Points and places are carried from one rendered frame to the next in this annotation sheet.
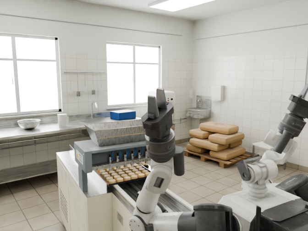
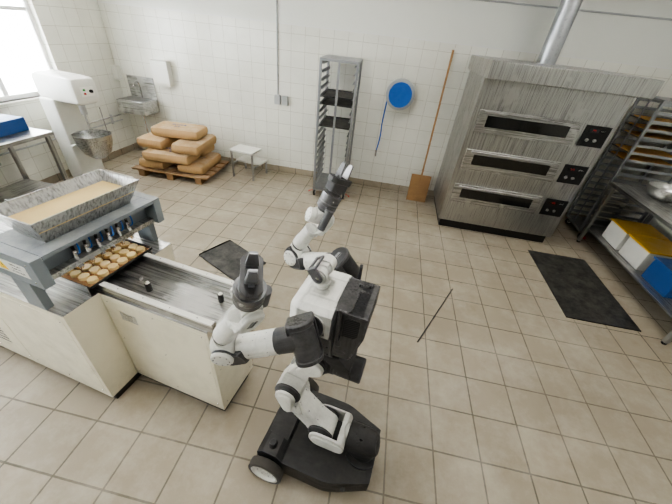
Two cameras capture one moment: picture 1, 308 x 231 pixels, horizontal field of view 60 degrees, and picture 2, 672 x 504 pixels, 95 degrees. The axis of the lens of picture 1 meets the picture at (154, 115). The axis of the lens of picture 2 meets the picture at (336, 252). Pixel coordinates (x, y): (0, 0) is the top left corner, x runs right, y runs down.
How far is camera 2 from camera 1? 0.51 m
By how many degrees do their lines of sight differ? 49
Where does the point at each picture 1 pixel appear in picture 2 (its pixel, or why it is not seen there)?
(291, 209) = (352, 293)
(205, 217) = (302, 336)
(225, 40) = not seen: outside the picture
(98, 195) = (80, 305)
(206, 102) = (146, 88)
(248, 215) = (327, 314)
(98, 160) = (54, 261)
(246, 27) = not seen: outside the picture
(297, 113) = (336, 192)
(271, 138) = (314, 217)
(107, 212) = (101, 317)
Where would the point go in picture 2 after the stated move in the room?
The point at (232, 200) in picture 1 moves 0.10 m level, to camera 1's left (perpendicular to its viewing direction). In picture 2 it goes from (309, 302) to (285, 315)
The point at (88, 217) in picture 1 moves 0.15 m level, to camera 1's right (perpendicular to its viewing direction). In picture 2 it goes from (76, 336) to (110, 322)
